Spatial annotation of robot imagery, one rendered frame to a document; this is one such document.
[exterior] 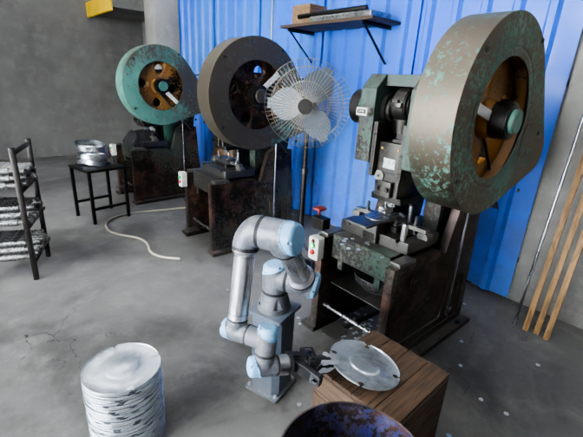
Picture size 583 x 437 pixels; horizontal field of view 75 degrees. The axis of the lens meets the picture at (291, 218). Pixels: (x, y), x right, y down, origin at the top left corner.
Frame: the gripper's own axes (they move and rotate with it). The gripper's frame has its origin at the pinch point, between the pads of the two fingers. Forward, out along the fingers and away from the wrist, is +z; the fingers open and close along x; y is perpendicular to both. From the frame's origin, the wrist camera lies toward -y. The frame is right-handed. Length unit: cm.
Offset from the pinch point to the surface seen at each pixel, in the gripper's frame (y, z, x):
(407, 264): 31, 46, -30
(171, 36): 562, -49, -148
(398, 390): -13.7, 20.5, 2.4
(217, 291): 133, -19, 46
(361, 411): -26.6, -5.6, -4.4
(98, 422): 18, -84, 35
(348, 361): 1.3, 5.8, 0.3
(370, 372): -5.5, 11.9, 0.1
